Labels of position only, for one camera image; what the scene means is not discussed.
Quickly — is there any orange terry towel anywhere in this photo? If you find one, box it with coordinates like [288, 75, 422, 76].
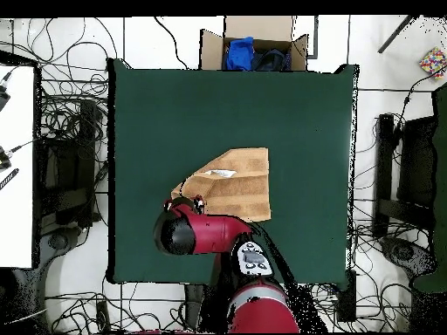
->
[170, 147, 272, 223]

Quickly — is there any colourful dotted item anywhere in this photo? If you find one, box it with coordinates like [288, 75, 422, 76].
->
[418, 46, 447, 80]

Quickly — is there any dark green table cloth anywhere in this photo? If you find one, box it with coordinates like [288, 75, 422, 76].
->
[106, 58, 359, 284]

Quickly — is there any grey stand base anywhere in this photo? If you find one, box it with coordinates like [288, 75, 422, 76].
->
[38, 226, 88, 270]
[380, 236, 437, 277]

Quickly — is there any black power strip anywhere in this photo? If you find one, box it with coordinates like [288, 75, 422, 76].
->
[95, 299, 112, 334]

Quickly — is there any blue cloth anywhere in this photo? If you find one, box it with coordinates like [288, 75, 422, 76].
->
[224, 36, 255, 72]

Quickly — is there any white table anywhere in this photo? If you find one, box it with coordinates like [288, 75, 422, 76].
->
[0, 64, 38, 270]

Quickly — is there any dark navy cloth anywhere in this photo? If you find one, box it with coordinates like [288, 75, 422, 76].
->
[251, 47, 292, 72]

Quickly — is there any black box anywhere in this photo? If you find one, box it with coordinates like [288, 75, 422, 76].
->
[336, 270, 358, 323]

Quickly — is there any brown cardboard box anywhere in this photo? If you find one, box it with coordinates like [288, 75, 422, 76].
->
[199, 15, 309, 72]

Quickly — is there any thin black bar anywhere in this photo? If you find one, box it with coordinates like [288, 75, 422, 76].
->
[376, 15, 416, 54]

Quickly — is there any black stand frame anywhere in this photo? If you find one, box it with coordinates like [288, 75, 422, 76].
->
[373, 113, 437, 238]
[36, 99, 104, 229]

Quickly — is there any black cable tangle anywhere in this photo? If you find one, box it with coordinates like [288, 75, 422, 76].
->
[0, 17, 121, 224]
[45, 275, 186, 334]
[350, 69, 447, 245]
[299, 278, 415, 333]

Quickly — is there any black ribbed strap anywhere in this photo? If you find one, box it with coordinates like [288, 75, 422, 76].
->
[0, 167, 20, 191]

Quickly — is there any black device with cable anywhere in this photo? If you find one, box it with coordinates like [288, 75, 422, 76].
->
[0, 137, 43, 172]

